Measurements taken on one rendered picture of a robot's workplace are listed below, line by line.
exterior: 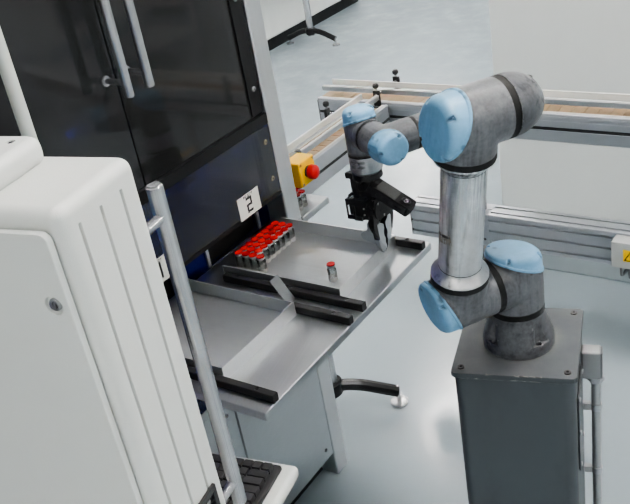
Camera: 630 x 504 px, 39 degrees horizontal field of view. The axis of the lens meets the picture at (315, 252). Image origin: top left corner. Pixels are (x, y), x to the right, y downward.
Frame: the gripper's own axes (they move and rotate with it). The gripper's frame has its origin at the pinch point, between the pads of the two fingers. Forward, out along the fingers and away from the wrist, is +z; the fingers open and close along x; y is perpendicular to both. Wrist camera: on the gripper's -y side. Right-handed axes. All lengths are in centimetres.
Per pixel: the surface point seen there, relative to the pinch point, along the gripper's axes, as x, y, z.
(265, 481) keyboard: 69, -12, 10
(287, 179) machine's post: -9.6, 33.8, -9.9
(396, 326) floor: -85, 57, 91
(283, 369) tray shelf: 45.9, -1.1, 3.5
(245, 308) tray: 30.1, 20.9, 3.0
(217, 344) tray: 44.1, 18.0, 3.0
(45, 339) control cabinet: 103, -16, -46
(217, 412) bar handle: 80, -17, -17
